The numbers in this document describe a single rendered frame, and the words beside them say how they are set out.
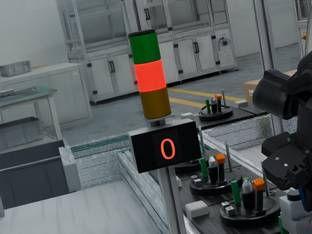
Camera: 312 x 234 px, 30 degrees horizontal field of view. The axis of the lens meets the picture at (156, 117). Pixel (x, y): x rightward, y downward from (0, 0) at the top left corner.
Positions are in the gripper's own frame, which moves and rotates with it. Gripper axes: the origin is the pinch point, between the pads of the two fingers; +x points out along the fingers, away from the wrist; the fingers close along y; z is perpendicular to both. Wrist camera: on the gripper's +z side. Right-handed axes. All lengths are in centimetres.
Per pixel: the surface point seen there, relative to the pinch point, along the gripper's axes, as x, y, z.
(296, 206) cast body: 5.2, -3.4, -0.7
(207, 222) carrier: 26.2, -28.9, 0.6
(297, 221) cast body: 7.0, -1.9, 0.3
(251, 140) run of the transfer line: 63, -95, -65
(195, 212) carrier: 26.9, -34.0, 0.6
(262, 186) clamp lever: 13.4, -19.4, -6.5
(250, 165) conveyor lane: 39, -54, -32
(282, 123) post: 53, -86, -71
